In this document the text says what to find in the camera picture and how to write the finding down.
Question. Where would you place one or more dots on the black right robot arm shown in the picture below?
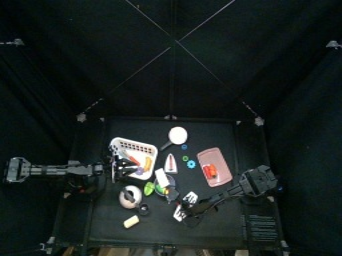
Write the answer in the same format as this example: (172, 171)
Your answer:
(251, 184)

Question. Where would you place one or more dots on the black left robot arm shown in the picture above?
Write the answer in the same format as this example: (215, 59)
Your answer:
(48, 169)

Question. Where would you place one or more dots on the toy pan white inside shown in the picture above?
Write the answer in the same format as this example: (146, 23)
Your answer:
(178, 135)

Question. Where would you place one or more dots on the orange toy carrot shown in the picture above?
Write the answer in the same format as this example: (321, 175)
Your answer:
(131, 158)

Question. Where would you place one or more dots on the purple toy piece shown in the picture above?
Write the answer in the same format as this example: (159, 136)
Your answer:
(140, 171)

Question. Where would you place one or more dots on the yellow toy banana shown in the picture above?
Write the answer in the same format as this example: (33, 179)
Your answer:
(147, 163)

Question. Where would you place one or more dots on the dark toy ladle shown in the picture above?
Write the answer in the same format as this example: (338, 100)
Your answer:
(171, 194)

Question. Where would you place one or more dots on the white plastic basket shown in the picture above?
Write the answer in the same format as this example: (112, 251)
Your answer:
(134, 146)

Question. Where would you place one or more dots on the dark toy bowl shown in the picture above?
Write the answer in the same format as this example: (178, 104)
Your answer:
(171, 181)

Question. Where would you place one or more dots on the white rectangular box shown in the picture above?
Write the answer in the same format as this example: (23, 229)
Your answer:
(162, 177)

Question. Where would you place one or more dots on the green toy vegetable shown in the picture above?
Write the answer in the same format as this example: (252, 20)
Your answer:
(159, 189)

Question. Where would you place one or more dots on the white toy teapot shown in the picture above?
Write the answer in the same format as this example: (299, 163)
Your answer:
(130, 196)

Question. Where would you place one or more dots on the small black cup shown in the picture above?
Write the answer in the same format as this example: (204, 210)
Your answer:
(143, 209)

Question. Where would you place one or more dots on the red orange toy food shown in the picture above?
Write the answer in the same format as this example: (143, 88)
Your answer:
(210, 171)

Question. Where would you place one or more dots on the blue toy gear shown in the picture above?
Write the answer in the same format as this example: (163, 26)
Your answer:
(191, 164)

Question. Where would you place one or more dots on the beige toy block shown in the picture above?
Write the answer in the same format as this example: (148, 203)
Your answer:
(131, 221)

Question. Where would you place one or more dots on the pink plastic tray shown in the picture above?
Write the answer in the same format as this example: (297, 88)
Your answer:
(220, 160)

